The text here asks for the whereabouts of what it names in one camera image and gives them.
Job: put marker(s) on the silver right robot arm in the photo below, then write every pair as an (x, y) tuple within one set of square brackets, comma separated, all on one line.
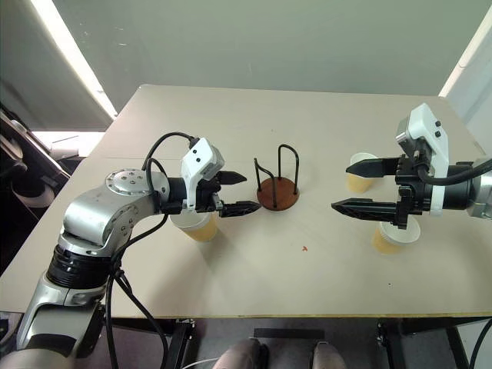
[(478, 192)]

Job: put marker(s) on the black table frame leg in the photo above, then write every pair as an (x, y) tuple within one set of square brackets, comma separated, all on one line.
[(180, 342), (390, 342)]

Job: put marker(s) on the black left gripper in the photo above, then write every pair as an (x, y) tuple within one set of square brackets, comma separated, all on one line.
[(205, 194)]

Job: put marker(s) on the dark background furniture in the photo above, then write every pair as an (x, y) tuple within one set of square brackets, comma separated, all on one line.
[(23, 165)]

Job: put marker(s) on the black tape strip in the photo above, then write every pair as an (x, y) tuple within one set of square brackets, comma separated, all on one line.
[(288, 333)]

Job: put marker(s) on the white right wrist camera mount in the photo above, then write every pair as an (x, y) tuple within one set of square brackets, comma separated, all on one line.
[(428, 125)]

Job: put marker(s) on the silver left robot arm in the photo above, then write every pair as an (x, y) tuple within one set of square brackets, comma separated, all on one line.
[(88, 215)]

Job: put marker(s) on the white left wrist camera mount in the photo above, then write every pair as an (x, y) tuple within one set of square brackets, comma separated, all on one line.
[(198, 159)]

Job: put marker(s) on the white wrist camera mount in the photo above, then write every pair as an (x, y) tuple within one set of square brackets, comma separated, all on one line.
[(428, 125), (198, 159)]

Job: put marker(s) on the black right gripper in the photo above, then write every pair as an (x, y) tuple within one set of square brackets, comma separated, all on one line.
[(417, 192)]

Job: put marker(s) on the yellow paper cup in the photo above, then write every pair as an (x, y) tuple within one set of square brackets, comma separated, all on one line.
[(200, 228), (359, 185), (396, 238)]

